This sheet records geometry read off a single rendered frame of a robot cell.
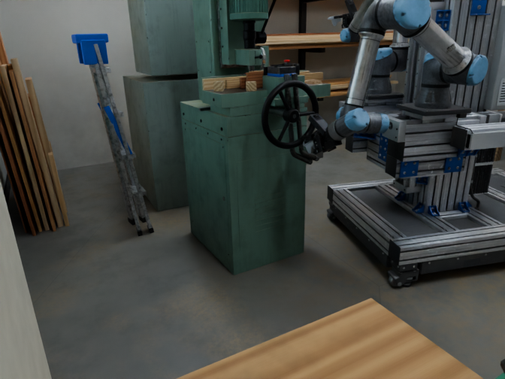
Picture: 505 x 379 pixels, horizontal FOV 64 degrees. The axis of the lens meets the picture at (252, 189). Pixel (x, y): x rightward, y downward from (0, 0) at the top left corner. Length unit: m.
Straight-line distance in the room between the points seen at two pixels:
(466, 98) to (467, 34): 0.29
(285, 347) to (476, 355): 1.06
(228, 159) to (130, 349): 0.88
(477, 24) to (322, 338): 1.70
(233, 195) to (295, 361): 1.16
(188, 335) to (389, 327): 0.99
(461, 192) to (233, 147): 1.25
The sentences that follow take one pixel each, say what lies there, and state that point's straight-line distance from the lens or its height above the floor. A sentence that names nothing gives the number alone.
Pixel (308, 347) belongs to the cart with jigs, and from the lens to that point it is 0.90.
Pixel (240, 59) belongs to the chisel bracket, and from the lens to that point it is 2.03.
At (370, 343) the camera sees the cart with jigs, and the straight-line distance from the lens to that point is 0.93.
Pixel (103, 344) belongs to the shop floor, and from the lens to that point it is 1.82.
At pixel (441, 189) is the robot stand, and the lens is 2.33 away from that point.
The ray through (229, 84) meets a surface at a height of 0.92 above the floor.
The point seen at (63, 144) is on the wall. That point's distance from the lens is 4.16.
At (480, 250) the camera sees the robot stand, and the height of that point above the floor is 0.15.
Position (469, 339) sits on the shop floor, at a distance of 1.89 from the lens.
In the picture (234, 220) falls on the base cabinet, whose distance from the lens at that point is 1.96.
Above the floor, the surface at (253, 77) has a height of 0.95.
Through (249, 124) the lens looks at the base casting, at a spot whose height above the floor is 0.76.
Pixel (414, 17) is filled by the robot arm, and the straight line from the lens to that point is 1.56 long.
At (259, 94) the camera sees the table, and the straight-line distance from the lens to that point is 1.86.
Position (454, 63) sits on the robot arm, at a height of 1.01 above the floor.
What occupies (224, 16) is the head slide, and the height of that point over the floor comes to 1.22.
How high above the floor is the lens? 1.13
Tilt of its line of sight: 21 degrees down
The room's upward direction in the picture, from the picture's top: 1 degrees counter-clockwise
